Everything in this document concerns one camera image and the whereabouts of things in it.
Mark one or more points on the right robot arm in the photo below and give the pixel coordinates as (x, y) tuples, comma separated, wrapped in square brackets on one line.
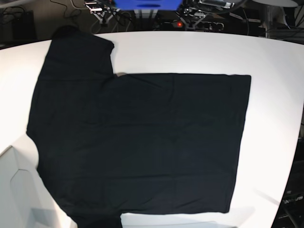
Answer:
[(103, 10)]

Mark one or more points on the blue plastic bin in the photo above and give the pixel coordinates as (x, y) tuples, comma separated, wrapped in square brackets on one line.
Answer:
[(148, 4)]

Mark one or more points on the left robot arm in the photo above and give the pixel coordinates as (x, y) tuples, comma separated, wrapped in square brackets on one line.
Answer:
[(192, 12)]

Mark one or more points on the black T-shirt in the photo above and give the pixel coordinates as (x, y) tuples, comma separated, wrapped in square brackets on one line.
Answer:
[(137, 143)]

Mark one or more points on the black power strip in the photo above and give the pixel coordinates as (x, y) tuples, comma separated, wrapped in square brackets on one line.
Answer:
[(179, 25)]

